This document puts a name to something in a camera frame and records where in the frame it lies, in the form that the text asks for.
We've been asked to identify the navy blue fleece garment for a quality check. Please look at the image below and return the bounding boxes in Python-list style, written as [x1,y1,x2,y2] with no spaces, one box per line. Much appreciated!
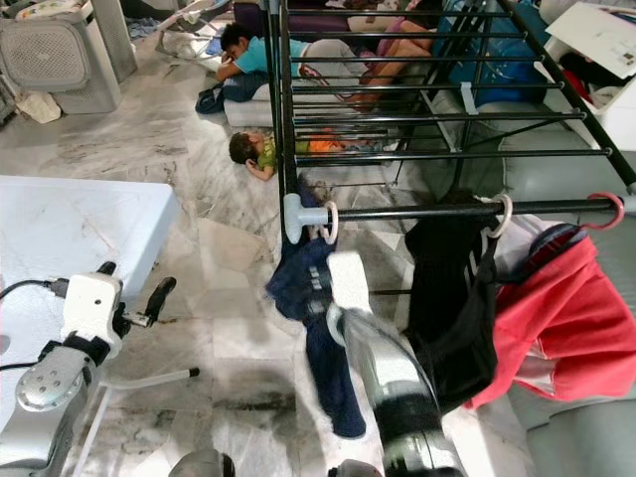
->
[265,179,369,440]

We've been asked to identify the pink plastic hanger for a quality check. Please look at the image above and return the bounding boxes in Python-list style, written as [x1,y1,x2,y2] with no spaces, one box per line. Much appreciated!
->
[472,194,515,239]
[308,199,344,246]

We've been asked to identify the white garment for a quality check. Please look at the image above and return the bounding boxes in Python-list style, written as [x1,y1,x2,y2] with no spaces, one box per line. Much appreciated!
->
[497,217,553,274]

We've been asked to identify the red plastic hanger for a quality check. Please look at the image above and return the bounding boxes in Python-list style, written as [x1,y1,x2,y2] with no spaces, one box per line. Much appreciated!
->
[584,191,627,233]

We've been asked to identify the white plastic folding table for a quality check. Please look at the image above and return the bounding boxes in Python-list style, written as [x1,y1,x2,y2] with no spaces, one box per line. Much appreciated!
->
[0,176,202,477]

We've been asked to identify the grey plastic rack joint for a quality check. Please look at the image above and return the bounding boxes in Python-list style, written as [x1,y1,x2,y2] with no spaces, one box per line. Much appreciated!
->
[282,194,331,244]

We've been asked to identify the black metal drying rack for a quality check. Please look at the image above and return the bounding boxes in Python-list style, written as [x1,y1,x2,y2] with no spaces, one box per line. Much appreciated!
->
[263,0,636,299]

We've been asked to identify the black garment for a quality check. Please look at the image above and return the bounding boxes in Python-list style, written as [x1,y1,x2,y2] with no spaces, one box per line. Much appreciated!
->
[402,194,503,413]

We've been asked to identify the child in green shirt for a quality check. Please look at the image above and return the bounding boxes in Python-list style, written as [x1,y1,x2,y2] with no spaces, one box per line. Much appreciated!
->
[229,129,349,182]

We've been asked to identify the grey robot left leg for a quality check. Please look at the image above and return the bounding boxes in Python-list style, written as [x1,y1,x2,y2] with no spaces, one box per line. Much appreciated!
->
[167,449,238,477]

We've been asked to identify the grey robot leg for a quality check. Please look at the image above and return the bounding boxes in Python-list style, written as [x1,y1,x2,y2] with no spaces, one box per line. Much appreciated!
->
[326,459,381,477]
[167,449,238,477]

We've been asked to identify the cream cloth bag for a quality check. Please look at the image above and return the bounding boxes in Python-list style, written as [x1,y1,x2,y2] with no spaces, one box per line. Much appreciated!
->
[15,91,63,125]

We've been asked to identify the grey robot right leg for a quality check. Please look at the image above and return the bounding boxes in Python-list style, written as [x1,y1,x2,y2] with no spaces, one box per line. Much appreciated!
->
[326,459,381,477]

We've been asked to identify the person in teal shirt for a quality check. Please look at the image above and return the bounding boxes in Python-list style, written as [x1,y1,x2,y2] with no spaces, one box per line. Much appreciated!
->
[197,22,289,115]

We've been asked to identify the red garment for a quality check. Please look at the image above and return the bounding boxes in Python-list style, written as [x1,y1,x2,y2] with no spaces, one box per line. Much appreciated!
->
[465,224,636,410]

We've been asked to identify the person lying in pink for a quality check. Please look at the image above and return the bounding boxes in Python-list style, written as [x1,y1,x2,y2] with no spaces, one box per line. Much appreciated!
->
[343,5,433,110]

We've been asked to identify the blue fabric bundle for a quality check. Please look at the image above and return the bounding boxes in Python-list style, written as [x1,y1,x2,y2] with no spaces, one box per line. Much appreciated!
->
[432,0,548,108]

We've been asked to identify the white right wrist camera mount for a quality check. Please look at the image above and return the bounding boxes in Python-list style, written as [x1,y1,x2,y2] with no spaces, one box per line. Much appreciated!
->
[326,250,374,311]

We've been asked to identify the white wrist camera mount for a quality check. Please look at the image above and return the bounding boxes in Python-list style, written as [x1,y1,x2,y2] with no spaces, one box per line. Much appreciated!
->
[326,250,374,311]
[63,270,125,339]

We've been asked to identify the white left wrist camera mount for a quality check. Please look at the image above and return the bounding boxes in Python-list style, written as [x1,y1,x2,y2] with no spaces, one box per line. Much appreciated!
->
[63,270,125,339]

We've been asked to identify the white baby bouncer frame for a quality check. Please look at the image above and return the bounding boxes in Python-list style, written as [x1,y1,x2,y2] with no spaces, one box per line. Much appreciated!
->
[149,0,235,56]

